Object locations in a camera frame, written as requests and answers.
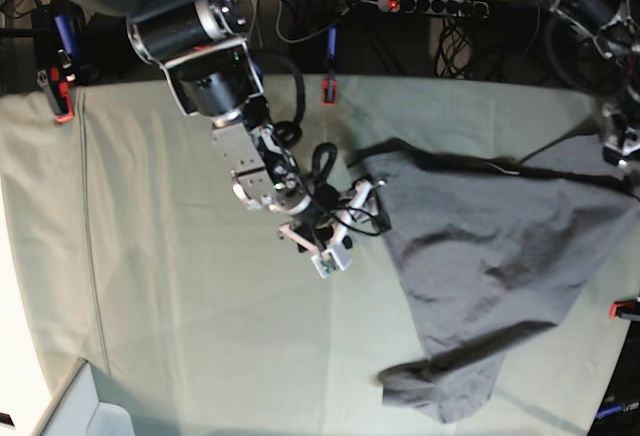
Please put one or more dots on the red clamp top centre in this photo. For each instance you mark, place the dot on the red clamp top centre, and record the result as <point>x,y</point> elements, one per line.
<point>329,83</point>

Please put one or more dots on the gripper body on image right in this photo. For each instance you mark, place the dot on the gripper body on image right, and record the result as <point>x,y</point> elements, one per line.
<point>620,137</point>

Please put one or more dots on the grey t-shirt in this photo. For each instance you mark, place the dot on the grey t-shirt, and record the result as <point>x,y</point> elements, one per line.
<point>490,254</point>

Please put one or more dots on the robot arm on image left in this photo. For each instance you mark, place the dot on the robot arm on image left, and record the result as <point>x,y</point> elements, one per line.
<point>201,48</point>

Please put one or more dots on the black power strip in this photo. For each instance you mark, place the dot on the black power strip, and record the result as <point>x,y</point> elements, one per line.
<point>465,9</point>

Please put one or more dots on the red clamp right edge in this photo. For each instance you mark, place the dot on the red clamp right edge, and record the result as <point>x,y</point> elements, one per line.
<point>628,310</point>

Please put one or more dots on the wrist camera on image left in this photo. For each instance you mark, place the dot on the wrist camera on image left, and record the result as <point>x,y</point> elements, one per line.
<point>336,258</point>

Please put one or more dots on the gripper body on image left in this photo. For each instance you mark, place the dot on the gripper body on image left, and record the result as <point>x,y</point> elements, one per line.
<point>331,220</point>

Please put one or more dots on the red clamp top left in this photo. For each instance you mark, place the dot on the red clamp top left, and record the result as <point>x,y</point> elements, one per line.
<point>57,91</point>

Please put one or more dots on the green table cloth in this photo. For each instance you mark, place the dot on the green table cloth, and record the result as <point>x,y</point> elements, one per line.
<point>132,252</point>

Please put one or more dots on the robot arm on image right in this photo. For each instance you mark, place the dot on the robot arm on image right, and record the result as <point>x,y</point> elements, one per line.
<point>611,29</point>

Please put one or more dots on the red clamp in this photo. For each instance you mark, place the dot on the red clamp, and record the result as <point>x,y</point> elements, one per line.
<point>329,83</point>
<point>57,91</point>

